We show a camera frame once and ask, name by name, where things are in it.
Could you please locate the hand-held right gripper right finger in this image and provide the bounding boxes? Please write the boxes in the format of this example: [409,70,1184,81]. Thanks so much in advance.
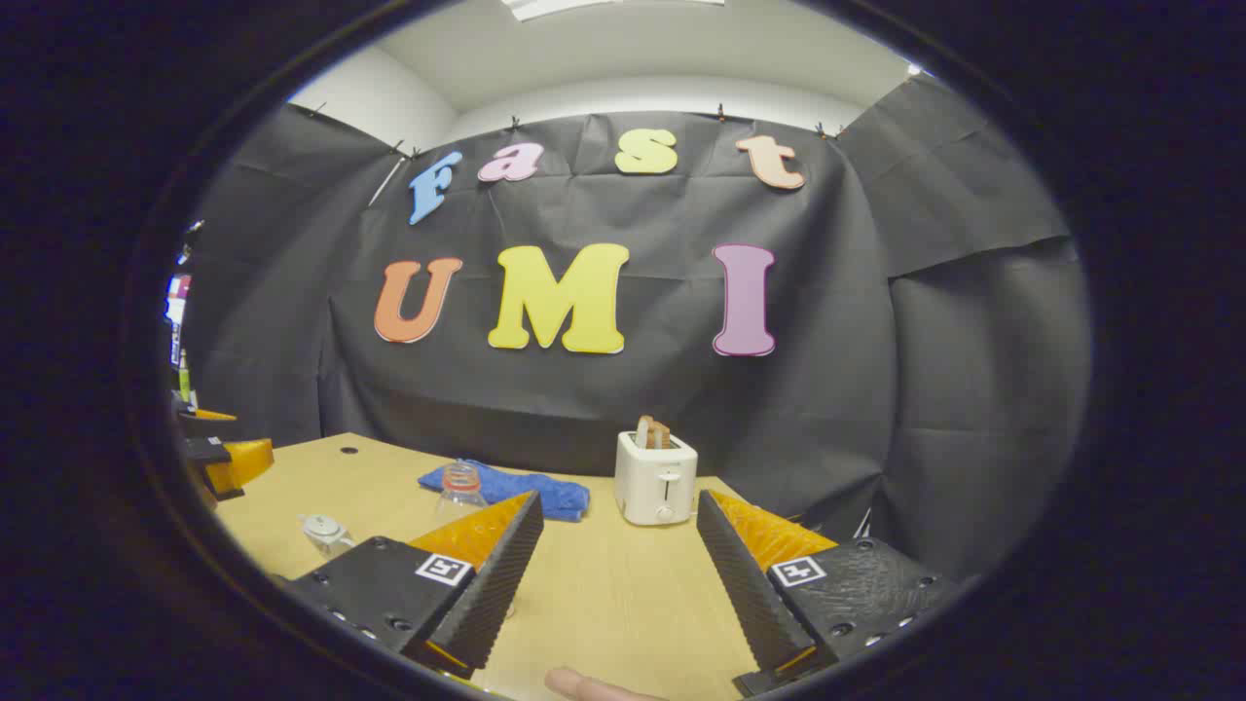
[695,489,963,698]

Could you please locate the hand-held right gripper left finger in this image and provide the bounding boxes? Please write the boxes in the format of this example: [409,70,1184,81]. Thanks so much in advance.
[280,490,545,681]

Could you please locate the clear plastic water bottle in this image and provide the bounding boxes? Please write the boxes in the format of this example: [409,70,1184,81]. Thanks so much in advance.
[435,462,488,517]

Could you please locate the white floral teacup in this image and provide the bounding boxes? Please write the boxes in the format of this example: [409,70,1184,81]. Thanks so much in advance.
[297,513,358,559]

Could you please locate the blue towel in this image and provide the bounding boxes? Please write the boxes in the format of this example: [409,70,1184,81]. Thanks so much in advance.
[419,460,591,522]

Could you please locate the computer monitor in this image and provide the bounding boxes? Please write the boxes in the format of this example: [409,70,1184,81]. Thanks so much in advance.
[165,276,193,366]

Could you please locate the white toaster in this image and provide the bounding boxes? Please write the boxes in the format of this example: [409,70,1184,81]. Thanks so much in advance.
[613,431,699,527]

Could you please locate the black backdrop cloth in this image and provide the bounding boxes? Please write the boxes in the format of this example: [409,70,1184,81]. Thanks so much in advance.
[180,73,1091,585]

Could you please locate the ceiling light panel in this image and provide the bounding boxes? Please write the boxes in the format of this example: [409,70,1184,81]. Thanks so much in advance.
[501,0,726,22]

